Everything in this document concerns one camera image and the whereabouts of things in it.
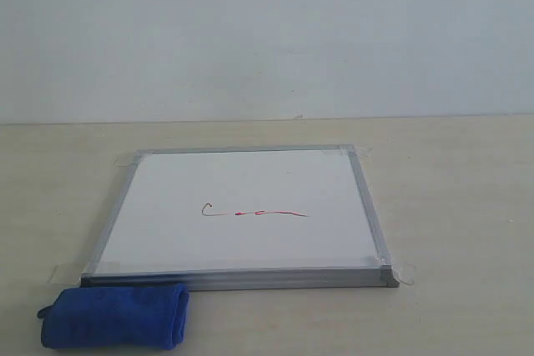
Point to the white board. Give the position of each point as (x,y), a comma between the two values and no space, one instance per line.
(218,219)

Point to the clear tape front right corner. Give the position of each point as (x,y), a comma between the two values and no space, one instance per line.
(393,273)

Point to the clear tape back right corner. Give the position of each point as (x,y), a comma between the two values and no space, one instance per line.
(347,150)

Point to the clear tape back left corner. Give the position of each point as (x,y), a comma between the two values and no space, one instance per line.
(128,159)

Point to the clear tape corner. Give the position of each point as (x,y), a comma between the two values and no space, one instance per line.
(72,274)
(128,159)
(347,150)
(393,273)

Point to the blue microfibre cloth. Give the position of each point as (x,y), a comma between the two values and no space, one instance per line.
(152,317)

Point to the clear tape front left corner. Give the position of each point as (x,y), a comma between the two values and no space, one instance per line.
(72,274)

